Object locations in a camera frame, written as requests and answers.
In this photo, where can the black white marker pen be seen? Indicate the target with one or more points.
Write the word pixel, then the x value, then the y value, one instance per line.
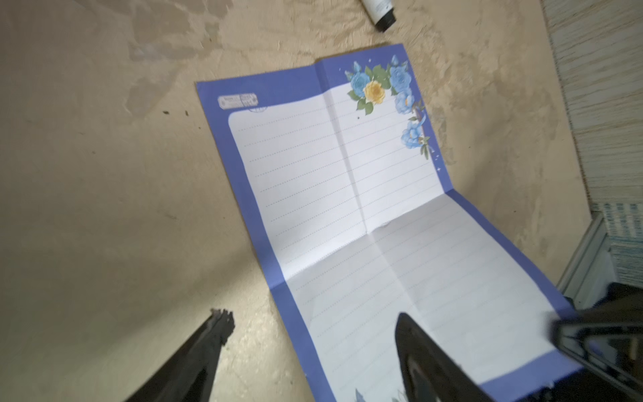
pixel 381 13

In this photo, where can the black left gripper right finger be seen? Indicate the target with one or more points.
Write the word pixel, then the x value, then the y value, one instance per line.
pixel 428 372

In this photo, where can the blue floral letter paper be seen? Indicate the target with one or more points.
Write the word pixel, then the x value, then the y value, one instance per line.
pixel 354 220

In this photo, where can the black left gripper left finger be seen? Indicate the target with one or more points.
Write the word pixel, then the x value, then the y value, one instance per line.
pixel 190 373

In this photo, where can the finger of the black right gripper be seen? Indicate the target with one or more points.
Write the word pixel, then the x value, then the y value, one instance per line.
pixel 607 341

